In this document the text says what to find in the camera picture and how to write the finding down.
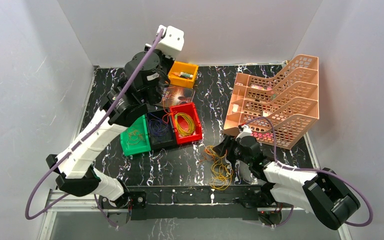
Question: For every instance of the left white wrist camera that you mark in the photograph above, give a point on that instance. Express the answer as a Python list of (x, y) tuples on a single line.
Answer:
[(171, 42)]

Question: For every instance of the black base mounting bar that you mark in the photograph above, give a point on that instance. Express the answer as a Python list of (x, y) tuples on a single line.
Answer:
[(197, 202)]

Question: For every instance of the marker in orange bin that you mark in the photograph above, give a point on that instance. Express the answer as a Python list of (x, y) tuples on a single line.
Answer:
[(184, 75)]

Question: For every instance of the orange plastic bin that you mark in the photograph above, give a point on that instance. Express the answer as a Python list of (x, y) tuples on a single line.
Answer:
[(183, 67)]

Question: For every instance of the aluminium frame rail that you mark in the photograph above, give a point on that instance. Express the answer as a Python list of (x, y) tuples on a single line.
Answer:
[(83, 218)]

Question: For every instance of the black plastic bin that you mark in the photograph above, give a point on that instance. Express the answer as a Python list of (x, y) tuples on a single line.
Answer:
[(160, 130)]

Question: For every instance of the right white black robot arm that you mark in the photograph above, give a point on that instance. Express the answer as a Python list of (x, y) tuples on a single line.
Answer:
[(317, 192)]

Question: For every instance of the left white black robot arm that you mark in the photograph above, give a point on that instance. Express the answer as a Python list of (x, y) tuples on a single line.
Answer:
[(118, 111)]

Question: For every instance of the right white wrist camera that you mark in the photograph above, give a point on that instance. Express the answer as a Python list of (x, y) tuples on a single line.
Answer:
[(244, 131)]

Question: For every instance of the dark paperback book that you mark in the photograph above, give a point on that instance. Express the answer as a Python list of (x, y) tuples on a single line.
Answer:
[(176, 95)]

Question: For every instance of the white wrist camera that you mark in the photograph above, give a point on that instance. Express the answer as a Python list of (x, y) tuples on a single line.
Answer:
[(171, 42), (244, 131)]

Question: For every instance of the green plastic bin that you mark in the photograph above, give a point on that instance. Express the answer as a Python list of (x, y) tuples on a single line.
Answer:
[(135, 140)]

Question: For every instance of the pink tiered file tray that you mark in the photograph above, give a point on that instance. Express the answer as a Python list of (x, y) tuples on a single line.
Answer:
[(279, 110)]

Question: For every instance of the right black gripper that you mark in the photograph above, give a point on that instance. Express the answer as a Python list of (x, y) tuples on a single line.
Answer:
[(228, 144)]

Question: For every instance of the red plastic bin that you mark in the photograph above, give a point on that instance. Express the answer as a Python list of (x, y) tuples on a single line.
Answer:
[(186, 123)]

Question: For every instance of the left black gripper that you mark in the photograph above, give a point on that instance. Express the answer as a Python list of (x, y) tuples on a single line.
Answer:
[(165, 62)]

